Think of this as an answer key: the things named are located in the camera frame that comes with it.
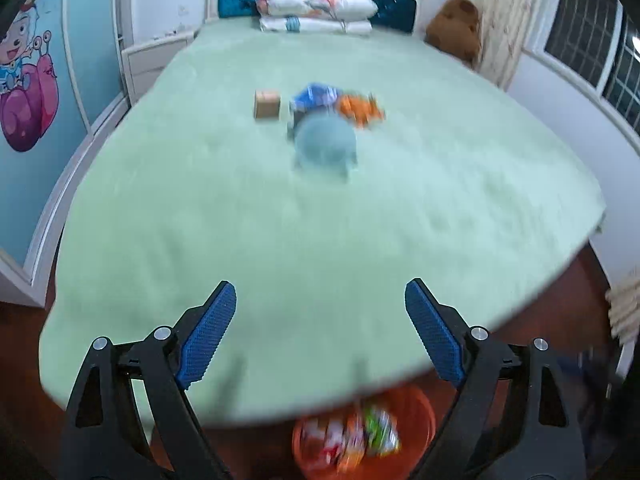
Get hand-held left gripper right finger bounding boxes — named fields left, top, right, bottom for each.
left=404, top=278, right=586, bottom=480

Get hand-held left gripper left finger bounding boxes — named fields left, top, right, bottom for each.
left=59, top=280, right=238, bottom=480

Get green snack packet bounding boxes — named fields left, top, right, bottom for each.
left=362, top=407, right=401, bottom=456

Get orange drink pouch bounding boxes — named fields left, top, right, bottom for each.
left=345, top=410, right=366, bottom=461

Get red and white wrapper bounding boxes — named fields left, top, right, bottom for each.
left=302, top=420, right=346, bottom=466

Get orange plastic bin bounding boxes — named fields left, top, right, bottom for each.
left=291, top=385, right=437, bottom=480

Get green bed blanket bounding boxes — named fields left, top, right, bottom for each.
left=37, top=27, right=608, bottom=428

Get cream ribbed object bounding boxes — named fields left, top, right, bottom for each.
left=606, top=267, right=640, bottom=346

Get light blue plastic cup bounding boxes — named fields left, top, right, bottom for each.
left=292, top=115, right=358, bottom=176

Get orange snack packet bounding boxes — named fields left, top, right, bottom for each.
left=337, top=92, right=386, bottom=128

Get blue snack packet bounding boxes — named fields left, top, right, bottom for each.
left=289, top=82, right=343, bottom=113

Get cream nightstand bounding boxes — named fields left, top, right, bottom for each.
left=121, top=30, right=198, bottom=106

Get cartoon wardrobe doors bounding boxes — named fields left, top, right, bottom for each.
left=0, top=0, right=133, bottom=306

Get brown plush bear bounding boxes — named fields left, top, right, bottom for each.
left=425, top=0, right=483, bottom=68

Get cream floral curtain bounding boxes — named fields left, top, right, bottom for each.
left=465, top=0, right=551, bottom=91

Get folded floral quilt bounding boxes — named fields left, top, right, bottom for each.
left=259, top=16, right=373, bottom=36

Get window with grille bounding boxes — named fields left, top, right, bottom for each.
left=522, top=0, right=640, bottom=136

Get white patterned pillow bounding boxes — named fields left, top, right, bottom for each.
left=256, top=0, right=379, bottom=23

